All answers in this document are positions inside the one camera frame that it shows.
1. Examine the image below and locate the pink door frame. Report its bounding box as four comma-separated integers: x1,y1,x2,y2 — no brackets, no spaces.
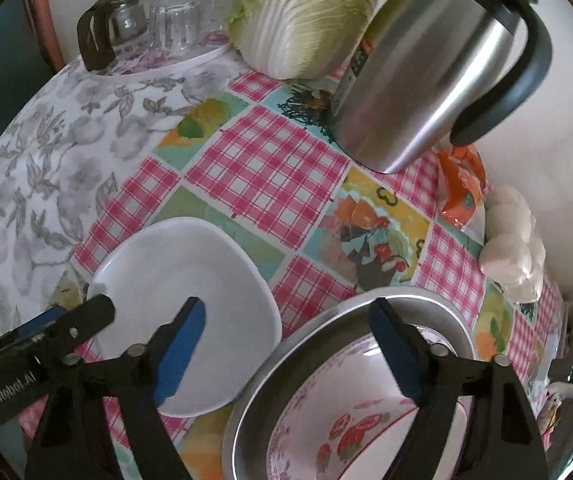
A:
21,0,67,68

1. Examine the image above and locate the glass carafe with dark handle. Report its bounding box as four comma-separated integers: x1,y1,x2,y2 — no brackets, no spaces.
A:
76,0,150,73

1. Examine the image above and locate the pink checked printed tablecloth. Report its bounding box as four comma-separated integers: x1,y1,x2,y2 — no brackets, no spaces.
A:
19,55,567,480

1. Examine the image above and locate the large stainless steel plate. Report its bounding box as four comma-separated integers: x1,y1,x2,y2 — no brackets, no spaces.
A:
221,288,482,480

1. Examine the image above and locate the orange snack packet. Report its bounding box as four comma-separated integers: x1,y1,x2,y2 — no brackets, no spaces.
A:
436,145,489,233

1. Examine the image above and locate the bag of white buns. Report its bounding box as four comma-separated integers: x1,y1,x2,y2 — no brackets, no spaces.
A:
481,185,547,303

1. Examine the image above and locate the napa cabbage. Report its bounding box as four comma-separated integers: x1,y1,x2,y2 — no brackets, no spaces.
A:
229,0,384,80

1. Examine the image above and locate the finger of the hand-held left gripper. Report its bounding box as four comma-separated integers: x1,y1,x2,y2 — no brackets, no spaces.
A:
31,294,116,367
0,304,70,356

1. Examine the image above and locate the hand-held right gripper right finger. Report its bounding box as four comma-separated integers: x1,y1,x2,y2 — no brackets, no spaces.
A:
367,297,549,480

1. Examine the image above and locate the stainless steel thermos jug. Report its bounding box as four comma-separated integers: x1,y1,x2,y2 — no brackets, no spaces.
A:
330,0,553,175

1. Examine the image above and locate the white floral tray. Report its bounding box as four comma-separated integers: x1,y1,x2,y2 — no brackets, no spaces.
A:
84,42,232,78

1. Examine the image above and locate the grey floral tablecloth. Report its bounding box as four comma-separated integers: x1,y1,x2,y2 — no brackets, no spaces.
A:
0,62,247,356

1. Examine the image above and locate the floral printed white plate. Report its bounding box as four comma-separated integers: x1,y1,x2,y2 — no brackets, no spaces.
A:
265,335,474,480

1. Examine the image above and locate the white square bowl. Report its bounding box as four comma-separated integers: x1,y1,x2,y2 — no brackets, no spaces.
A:
85,216,283,417

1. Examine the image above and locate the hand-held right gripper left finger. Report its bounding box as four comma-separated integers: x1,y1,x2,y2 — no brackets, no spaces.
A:
24,296,207,480

